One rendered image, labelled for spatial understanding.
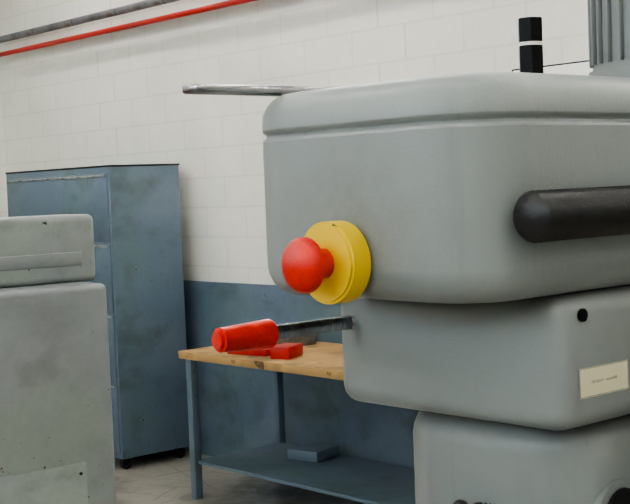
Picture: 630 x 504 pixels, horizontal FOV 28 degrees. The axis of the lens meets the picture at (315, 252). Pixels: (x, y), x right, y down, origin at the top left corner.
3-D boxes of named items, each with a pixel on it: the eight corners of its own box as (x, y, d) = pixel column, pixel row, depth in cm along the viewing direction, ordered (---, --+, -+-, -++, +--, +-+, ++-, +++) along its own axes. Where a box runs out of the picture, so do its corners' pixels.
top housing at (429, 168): (481, 310, 82) (473, 65, 81) (236, 295, 102) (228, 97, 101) (827, 260, 113) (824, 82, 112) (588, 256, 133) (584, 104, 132)
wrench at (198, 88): (204, 91, 94) (204, 80, 94) (174, 95, 97) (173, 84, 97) (428, 97, 110) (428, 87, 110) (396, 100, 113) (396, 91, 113)
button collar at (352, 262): (354, 306, 88) (350, 221, 88) (298, 303, 93) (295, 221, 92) (374, 304, 90) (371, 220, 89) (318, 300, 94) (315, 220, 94)
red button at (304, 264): (312, 295, 87) (309, 238, 87) (275, 293, 90) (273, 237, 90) (347, 291, 89) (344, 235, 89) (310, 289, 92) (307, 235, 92)
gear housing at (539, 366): (566, 437, 89) (562, 297, 89) (336, 402, 108) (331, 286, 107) (799, 376, 111) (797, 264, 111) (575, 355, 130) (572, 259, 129)
